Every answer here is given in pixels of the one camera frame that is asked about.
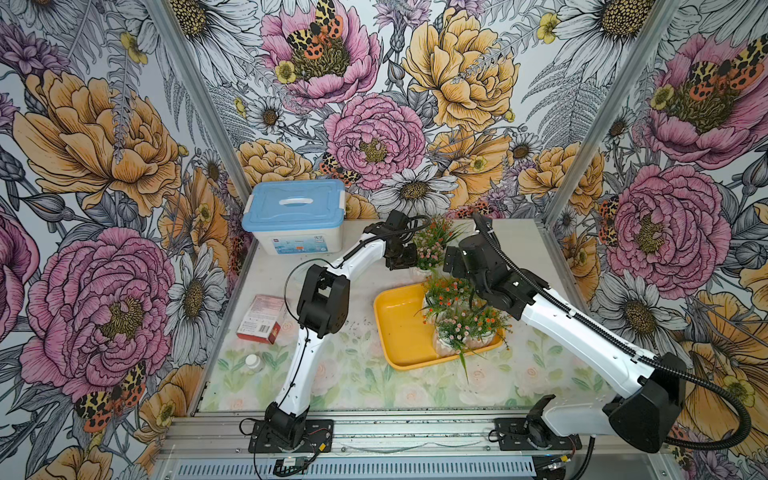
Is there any light pink flower white pot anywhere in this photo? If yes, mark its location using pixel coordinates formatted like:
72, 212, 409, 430
412, 234, 447, 278

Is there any pink orange flower white pot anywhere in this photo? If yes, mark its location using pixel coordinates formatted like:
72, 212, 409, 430
422, 303, 511, 368

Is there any red flower white pot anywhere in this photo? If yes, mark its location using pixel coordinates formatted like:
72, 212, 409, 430
416, 216, 464, 247

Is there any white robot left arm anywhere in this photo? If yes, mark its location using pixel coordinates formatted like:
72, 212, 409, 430
257, 210, 431, 451

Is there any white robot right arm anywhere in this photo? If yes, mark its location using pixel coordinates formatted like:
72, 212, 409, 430
443, 230, 752, 453

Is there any blue lid white storage box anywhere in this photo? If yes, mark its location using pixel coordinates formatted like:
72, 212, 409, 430
241, 179, 346, 256

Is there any red white carton box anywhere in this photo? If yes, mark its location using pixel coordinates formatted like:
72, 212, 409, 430
236, 294, 285, 345

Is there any yellow plastic tray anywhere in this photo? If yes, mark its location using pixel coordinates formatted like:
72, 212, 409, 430
373, 284, 504, 371

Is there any small clear white-cap bottle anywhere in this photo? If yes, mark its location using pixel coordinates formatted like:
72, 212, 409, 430
244, 354, 265, 375

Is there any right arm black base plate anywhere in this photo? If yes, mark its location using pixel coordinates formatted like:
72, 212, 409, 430
487, 417, 582, 451

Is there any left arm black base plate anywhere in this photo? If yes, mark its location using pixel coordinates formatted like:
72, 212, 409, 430
248, 419, 335, 454

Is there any left aluminium corner post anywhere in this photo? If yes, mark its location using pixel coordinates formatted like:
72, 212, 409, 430
140, 0, 256, 208

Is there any aluminium corner post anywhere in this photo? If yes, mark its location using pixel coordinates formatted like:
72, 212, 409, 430
542, 0, 680, 228
140, 0, 256, 208

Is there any aluminium front rail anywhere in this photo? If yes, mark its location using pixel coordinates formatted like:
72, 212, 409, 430
150, 410, 682, 479

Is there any right aluminium corner post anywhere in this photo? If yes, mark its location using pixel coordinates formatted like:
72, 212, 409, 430
542, 0, 680, 228

